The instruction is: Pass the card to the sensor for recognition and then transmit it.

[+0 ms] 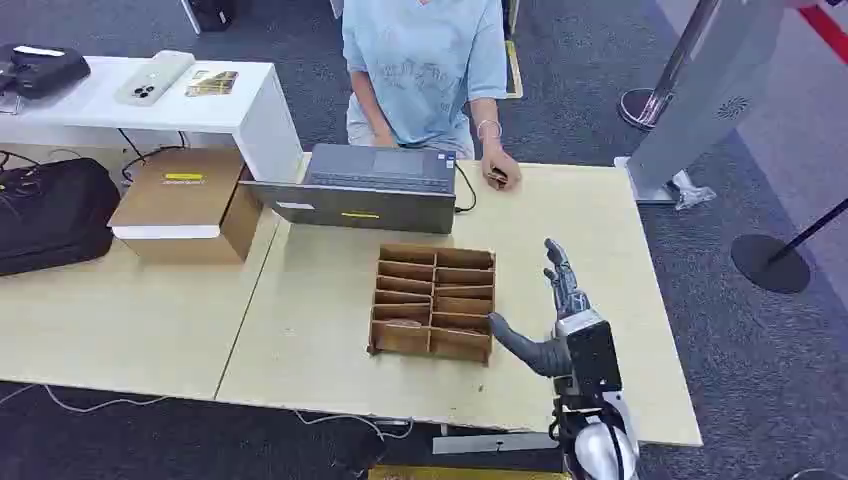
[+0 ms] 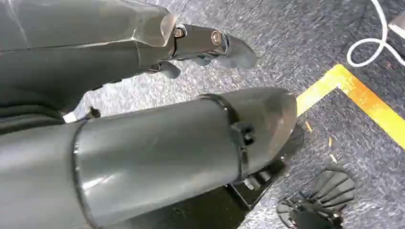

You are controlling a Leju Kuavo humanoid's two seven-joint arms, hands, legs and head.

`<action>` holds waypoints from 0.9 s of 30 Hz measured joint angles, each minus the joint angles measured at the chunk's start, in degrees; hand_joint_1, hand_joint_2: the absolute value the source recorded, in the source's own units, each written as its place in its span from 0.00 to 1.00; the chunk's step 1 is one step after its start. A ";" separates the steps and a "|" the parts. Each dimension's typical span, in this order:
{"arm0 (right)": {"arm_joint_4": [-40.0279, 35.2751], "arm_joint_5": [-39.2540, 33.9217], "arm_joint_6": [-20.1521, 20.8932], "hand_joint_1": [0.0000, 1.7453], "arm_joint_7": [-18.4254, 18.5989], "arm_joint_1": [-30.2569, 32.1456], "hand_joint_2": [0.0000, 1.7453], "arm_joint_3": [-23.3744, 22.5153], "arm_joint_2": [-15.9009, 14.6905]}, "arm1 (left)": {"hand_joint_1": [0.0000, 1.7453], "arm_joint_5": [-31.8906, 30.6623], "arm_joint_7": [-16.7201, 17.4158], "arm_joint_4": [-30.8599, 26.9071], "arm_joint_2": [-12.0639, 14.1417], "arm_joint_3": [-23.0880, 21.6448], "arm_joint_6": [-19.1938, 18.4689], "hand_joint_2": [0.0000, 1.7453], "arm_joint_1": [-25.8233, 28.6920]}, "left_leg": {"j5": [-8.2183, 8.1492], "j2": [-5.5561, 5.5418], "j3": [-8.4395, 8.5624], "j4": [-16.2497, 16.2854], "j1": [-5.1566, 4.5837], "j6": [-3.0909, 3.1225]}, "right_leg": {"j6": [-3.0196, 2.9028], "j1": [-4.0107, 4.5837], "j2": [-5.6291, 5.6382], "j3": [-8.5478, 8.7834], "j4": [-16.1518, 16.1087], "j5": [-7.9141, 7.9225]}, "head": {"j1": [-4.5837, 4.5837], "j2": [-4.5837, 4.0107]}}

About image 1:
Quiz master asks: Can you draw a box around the long white floor cable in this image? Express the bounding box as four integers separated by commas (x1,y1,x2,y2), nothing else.
0,383,168,416

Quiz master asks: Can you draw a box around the black chair base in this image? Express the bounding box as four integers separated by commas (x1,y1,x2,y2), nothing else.
179,0,238,34

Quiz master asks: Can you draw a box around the person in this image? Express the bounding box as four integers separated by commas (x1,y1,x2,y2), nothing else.
341,0,510,161

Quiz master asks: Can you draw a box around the wooden card sorting box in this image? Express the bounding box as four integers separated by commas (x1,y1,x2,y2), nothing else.
366,242,497,366

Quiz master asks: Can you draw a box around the black laptop cable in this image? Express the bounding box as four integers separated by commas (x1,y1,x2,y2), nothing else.
453,162,479,215

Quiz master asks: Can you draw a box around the grey open laptop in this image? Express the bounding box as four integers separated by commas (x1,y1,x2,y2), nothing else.
239,142,459,236

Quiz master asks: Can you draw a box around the crumpled clear plastic wrap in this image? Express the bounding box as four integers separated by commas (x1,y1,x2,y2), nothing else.
668,169,719,212

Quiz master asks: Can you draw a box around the black stanchion post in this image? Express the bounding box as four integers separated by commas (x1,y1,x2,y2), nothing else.
729,196,848,295

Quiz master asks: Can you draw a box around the yellow black floor strip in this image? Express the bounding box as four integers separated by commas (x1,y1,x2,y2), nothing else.
502,0,525,101

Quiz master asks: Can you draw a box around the pale smartphone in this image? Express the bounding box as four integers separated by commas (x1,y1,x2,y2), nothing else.
113,49,197,108

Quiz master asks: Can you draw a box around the black power cable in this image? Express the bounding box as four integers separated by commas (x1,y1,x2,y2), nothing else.
117,128,191,184

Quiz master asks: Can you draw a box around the black soft bag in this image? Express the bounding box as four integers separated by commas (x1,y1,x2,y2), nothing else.
0,156,123,279

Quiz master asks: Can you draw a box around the chrome stanchion post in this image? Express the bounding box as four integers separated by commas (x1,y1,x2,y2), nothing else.
616,0,721,132

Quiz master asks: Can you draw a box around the red barrier belt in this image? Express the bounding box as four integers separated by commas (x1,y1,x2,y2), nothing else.
797,4,848,66

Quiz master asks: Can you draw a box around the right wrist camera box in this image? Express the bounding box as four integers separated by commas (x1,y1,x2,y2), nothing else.
555,308,625,397

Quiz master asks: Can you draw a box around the gold card pack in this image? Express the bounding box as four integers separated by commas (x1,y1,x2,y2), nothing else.
184,69,240,99

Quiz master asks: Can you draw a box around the person's left hand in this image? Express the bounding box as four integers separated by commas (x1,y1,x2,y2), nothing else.
480,146,523,193

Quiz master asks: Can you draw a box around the looped white floor cable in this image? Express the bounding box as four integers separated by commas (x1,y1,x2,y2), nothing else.
293,409,416,462

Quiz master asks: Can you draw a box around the grey kiosk stand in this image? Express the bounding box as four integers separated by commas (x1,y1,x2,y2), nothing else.
613,0,791,205

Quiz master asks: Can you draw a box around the brown cardboard box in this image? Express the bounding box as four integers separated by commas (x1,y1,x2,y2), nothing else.
107,146,265,267

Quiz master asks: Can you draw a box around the white side table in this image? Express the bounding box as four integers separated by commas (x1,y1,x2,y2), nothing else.
0,55,305,185

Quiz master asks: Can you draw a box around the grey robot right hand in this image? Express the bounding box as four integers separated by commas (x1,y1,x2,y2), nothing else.
488,238,592,380

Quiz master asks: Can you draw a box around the grey metal table bracket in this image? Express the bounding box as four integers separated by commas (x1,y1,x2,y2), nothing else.
431,431,562,457

